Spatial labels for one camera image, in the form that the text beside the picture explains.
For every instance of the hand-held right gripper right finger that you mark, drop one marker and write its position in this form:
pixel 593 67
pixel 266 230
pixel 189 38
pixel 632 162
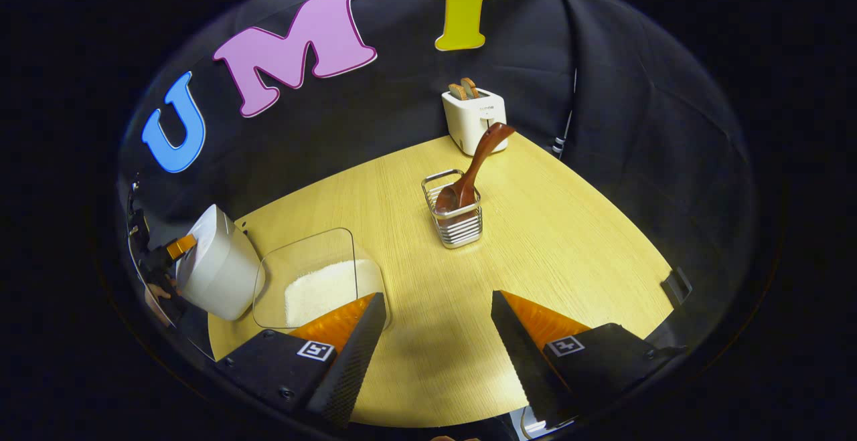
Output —
pixel 519 354

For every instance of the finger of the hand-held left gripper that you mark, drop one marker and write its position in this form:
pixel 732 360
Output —
pixel 182 246

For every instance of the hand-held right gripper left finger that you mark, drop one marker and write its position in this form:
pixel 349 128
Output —
pixel 355 361

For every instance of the white rice cooker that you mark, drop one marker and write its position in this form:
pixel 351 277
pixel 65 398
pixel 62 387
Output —
pixel 217 274

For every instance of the white rice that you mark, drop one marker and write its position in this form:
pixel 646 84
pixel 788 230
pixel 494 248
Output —
pixel 321 294

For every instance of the brown wooden spoon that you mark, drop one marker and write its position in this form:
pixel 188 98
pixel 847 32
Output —
pixel 479 160

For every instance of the clear plastic container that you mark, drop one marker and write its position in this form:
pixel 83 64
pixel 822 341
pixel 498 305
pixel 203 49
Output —
pixel 301 253

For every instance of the white toaster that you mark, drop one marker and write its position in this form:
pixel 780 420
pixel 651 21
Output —
pixel 472 123

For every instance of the black backdrop cloth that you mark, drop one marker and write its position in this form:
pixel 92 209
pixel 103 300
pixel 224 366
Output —
pixel 636 126

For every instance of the brown toast slice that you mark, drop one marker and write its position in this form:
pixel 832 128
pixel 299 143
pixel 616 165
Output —
pixel 457 92
pixel 470 87

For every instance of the black table bracket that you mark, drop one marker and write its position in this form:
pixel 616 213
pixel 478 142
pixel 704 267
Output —
pixel 676 285

